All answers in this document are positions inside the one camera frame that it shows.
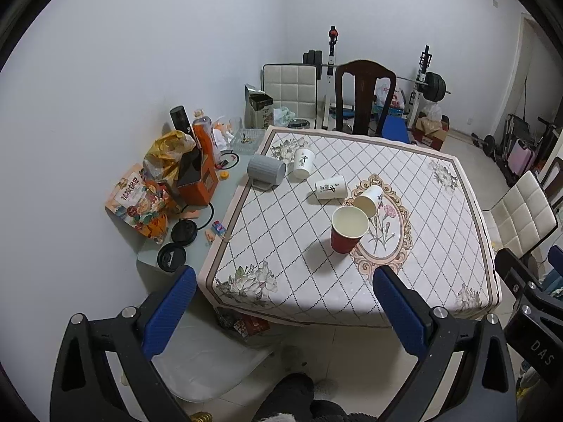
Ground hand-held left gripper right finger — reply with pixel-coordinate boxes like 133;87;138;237
372;265;518;422

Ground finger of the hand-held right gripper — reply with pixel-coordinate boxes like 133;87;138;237
494;248;546;294

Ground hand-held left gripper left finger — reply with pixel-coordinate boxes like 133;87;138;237
49;265;198;422

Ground plain white paper cup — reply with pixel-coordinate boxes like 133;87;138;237
353;185;385;219

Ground red paper cup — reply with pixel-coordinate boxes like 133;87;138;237
330;206;369;255

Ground white paper cup black print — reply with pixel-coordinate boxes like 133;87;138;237
293;148;316;180
314;175;348;201

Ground white padded chair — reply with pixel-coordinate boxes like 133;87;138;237
481;170;559;258
262;64;318;129

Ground black round lid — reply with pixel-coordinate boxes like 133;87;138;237
171;219;197;244
157;244;188;272

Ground white plastic stool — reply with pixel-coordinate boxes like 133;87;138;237
150;310;272;403

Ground red packets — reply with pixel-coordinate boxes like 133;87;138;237
215;310;271;338

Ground grey glass side table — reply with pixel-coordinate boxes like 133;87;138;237
136;149;265;279

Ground floral diamond tablecloth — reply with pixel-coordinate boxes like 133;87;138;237
198;126;503;328

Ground pink suitcase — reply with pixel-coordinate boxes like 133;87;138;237
510;140;538;177

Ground colourful snack bag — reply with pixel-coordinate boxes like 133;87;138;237
105;164;177;245

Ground black dumbbell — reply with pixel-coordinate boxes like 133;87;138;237
472;133;498;155

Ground dark fleece clothing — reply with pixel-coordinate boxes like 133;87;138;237
253;373;353;422

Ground orange carton box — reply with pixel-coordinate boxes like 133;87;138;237
176;147;221;206

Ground brown cardboard box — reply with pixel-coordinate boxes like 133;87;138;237
412;115;450;152

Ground yellow plastic bag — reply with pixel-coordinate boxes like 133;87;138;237
143;130;196;183

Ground grey ribbed mug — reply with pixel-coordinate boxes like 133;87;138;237
247;154;287;192

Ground blue weight bench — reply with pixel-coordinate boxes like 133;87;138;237
382;115;411;144

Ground orange drink bottle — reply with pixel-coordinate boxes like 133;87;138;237
192;109;221;168

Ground clear glass tray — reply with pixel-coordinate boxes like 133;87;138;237
231;129;267;155

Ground black cylinder flask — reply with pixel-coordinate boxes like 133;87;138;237
170;105;195;139

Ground white weight rack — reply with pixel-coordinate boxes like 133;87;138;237
320;26;434;130

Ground white red printed bag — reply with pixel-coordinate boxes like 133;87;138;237
374;77;404;110

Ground dark wooden chair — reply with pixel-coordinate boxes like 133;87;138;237
334;60;397;137

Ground open tea box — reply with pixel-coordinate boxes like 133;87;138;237
245;83;274;131

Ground black cable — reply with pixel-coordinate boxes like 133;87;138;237
169;152;240;231

